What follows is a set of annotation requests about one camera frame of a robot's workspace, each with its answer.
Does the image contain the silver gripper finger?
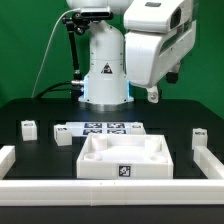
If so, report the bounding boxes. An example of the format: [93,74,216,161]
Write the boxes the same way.
[147,86,159,102]

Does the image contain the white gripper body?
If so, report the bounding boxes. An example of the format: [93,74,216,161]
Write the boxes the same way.
[125,21,196,88]

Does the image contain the white square tabletop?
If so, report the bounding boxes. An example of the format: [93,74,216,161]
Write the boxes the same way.
[76,133,174,179]

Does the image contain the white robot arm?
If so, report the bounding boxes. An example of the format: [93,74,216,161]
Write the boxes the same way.
[66,0,196,111]

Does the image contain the white U-shaped fence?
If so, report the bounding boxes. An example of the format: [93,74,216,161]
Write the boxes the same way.
[0,146,224,206]

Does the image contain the black camera on mount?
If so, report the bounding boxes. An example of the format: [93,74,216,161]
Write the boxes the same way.
[74,6,113,21]

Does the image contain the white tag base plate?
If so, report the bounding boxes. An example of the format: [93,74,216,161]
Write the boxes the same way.
[66,122,143,137]

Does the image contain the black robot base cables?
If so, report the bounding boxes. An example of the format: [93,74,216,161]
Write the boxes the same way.
[35,79,85,100]

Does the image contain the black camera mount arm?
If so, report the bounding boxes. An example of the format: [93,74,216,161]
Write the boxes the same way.
[62,16,83,101]

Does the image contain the white camera cable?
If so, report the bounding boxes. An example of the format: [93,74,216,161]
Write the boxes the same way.
[31,7,82,99]

